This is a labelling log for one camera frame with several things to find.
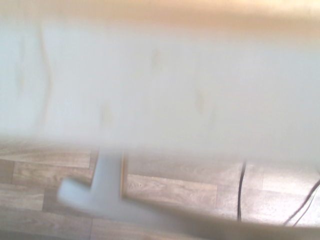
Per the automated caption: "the grey floor cable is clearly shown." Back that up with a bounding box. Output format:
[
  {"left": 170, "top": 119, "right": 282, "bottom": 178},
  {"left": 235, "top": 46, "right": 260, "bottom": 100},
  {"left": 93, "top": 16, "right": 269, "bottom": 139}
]
[{"left": 284, "top": 179, "right": 320, "bottom": 225}]

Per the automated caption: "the white-fronted wooden drawer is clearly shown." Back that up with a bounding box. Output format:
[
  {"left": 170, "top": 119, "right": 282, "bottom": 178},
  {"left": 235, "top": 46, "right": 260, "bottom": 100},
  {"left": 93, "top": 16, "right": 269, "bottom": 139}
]
[{"left": 0, "top": 0, "right": 320, "bottom": 173}]

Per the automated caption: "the black floor cable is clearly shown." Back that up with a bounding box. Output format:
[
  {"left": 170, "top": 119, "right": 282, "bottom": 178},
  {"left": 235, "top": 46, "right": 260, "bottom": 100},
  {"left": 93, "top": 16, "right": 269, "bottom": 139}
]
[{"left": 235, "top": 159, "right": 249, "bottom": 223}]

